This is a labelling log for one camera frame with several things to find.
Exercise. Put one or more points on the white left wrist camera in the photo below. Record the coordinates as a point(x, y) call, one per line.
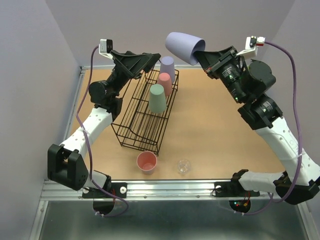
point(105, 47)

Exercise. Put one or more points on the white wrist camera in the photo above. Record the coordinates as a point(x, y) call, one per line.
point(105, 47)
point(251, 46)

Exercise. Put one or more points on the large purple cup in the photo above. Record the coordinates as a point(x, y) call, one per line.
point(167, 66)

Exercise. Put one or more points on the pink cup front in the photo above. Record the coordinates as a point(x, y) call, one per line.
point(146, 162)

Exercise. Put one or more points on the aluminium mounting rail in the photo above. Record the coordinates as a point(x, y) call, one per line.
point(143, 190)

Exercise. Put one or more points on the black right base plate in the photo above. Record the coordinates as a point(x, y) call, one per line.
point(228, 189)

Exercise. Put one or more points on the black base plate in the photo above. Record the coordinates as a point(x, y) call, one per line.
point(118, 189)
point(228, 189)

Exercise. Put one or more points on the pink cup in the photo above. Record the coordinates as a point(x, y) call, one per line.
point(164, 80)
point(146, 162)

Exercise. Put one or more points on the black wire dish rack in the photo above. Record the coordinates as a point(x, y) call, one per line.
point(139, 128)

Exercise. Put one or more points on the clear glass cup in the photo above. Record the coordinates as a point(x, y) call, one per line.
point(184, 166)

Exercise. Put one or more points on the pink cup back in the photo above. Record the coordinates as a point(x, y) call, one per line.
point(164, 80)

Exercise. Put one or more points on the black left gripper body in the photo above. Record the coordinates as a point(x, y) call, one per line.
point(124, 67)

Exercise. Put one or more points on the small purple cup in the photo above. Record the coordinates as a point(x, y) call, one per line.
point(184, 45)

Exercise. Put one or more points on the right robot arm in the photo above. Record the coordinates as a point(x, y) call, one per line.
point(247, 84)

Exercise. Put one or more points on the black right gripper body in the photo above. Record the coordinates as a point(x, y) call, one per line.
point(220, 61)

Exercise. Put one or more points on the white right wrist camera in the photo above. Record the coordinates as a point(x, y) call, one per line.
point(251, 46)

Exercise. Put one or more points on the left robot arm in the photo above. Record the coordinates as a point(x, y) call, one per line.
point(65, 162)

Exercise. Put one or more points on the green cup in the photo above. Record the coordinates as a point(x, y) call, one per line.
point(157, 99)

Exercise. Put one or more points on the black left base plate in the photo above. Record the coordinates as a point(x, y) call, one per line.
point(118, 189)

